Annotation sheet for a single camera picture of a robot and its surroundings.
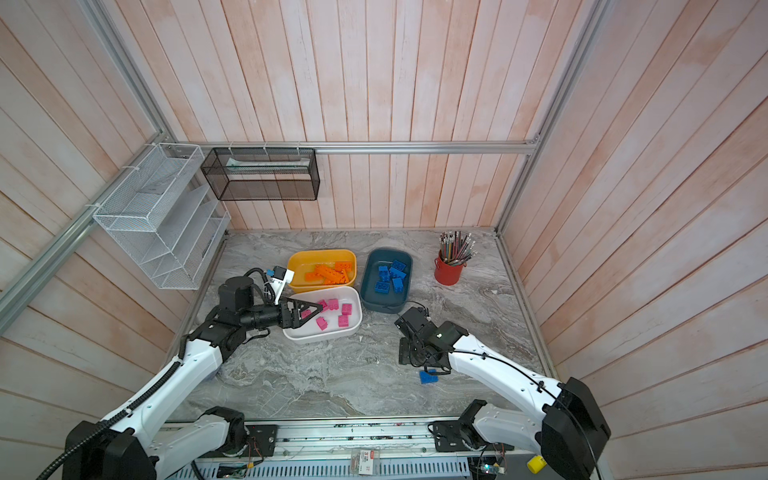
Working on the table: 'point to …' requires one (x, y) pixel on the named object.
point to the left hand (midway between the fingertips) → (314, 312)
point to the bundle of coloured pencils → (456, 249)
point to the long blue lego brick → (398, 265)
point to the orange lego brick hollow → (313, 277)
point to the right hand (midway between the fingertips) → (411, 352)
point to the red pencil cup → (445, 273)
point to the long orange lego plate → (330, 274)
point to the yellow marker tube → (536, 464)
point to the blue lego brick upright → (384, 273)
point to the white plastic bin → (341, 314)
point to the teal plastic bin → (390, 303)
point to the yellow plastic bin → (304, 260)
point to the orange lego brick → (344, 265)
